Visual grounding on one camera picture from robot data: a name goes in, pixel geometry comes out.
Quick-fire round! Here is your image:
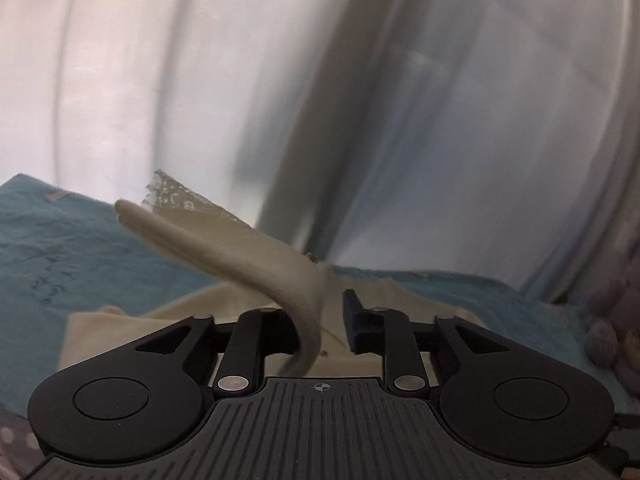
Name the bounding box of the purple plush toy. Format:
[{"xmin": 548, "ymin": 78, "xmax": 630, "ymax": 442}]
[{"xmin": 584, "ymin": 240, "xmax": 640, "ymax": 402}]

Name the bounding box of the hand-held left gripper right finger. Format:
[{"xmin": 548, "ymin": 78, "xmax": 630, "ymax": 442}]
[{"xmin": 342, "ymin": 289, "xmax": 502, "ymax": 394}]

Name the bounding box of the white sheer curtain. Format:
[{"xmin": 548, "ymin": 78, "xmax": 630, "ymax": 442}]
[{"xmin": 0, "ymin": 0, "xmax": 640, "ymax": 307}]

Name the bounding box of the blue mushroom print bedsheet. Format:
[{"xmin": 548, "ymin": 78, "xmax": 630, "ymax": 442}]
[{"xmin": 0, "ymin": 173, "xmax": 632, "ymax": 480}]

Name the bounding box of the cream knit sweater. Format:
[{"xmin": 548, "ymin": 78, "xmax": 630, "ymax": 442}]
[{"xmin": 60, "ymin": 169, "xmax": 487, "ymax": 380}]

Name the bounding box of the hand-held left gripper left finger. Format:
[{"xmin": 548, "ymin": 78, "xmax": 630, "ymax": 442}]
[{"xmin": 134, "ymin": 308, "xmax": 300, "ymax": 397}]

